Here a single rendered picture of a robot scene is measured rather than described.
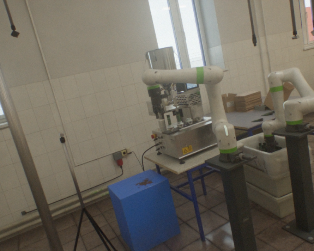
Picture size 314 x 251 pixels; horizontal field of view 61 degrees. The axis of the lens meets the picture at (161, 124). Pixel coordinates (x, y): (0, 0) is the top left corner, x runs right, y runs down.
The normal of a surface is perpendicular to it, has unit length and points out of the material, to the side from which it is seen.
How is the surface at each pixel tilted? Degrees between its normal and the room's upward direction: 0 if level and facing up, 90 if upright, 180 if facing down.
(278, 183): 96
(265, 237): 0
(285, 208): 96
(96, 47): 90
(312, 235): 0
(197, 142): 90
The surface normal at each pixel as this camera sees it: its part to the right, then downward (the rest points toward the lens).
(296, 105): -0.08, 0.19
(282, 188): 0.34, 0.22
